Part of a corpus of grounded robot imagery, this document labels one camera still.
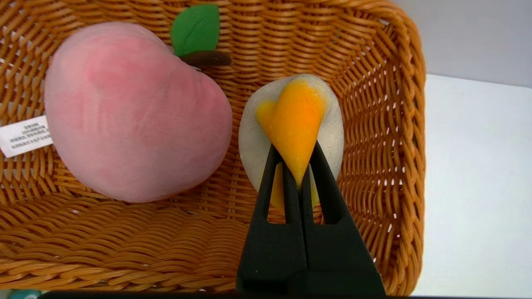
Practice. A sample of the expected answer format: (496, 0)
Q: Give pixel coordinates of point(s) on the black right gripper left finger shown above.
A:
(274, 249)

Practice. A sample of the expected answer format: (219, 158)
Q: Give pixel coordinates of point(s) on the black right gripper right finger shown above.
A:
(336, 253)

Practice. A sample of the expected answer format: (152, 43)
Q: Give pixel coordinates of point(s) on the fried egg toy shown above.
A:
(295, 116)

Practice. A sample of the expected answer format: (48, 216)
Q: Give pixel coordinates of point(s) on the pink plush peach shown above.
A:
(133, 120)

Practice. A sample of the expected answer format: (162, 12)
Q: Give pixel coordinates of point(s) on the orange wicker basket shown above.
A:
(124, 241)

